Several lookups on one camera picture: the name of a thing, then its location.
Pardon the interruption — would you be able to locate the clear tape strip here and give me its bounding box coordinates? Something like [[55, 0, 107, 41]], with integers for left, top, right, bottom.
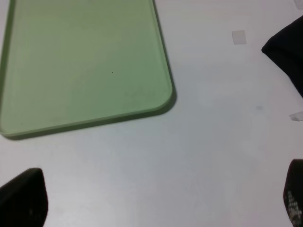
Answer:
[[289, 112, 303, 122], [232, 30, 247, 45]]

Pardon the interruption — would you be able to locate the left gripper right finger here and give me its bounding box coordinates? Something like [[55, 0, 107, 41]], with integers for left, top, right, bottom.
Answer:
[[283, 159, 303, 227]]

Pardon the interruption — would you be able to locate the black short sleeve shirt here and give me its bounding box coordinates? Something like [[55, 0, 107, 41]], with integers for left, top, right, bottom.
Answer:
[[261, 17, 303, 95]]

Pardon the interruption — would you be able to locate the light green plastic tray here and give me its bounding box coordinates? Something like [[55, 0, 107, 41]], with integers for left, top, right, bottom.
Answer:
[[0, 0, 173, 138]]

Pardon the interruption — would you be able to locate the clear tape strip lower left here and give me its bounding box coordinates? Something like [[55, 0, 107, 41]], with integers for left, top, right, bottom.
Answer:
[[289, 112, 303, 122]]

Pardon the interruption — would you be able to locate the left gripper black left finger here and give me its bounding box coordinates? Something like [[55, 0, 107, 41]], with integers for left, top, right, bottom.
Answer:
[[0, 168, 48, 227]]

